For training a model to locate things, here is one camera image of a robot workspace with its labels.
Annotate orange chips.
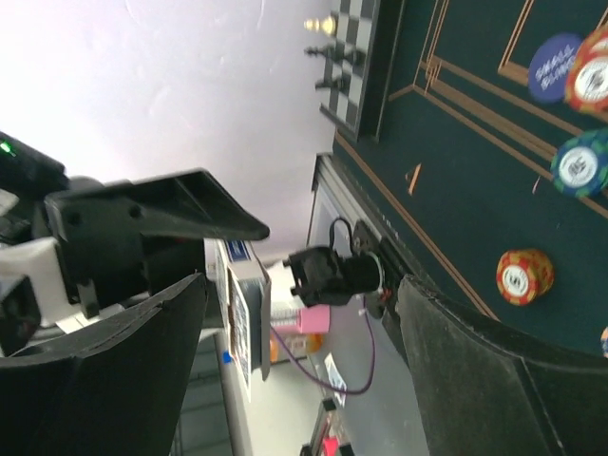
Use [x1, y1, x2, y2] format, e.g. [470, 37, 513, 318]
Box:
[564, 25, 607, 114]

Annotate blue white card deck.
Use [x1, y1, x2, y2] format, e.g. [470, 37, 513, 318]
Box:
[215, 240, 272, 398]

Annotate black chess piece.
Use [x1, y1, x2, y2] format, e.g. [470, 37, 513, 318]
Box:
[304, 45, 335, 60]

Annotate green poker table mat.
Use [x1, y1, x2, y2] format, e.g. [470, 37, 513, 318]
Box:
[333, 1, 607, 355]

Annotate black white checkerboard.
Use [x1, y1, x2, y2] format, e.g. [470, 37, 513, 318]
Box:
[319, 0, 406, 142]

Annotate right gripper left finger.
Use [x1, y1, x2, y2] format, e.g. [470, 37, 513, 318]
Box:
[1, 274, 207, 456]

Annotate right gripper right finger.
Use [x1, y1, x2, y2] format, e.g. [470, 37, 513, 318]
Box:
[397, 275, 607, 455]

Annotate orange red chip stack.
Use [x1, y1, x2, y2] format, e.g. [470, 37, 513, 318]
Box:
[496, 248, 555, 307]

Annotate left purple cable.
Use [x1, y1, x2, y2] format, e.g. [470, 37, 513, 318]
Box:
[270, 294, 379, 395]

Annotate green chips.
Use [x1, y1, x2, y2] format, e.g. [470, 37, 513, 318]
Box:
[550, 128, 607, 199]

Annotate white chess piece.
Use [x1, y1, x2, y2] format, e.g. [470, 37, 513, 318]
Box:
[303, 14, 337, 37]

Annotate peach blue chip stack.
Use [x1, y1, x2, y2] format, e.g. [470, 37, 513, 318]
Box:
[600, 327, 608, 358]

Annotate purple small blind button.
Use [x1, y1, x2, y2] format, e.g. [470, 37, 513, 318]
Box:
[527, 32, 582, 104]

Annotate aluminium mounting rail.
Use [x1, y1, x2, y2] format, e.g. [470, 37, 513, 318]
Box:
[306, 153, 382, 246]

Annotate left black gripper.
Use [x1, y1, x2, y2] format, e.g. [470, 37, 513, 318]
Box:
[32, 169, 270, 318]

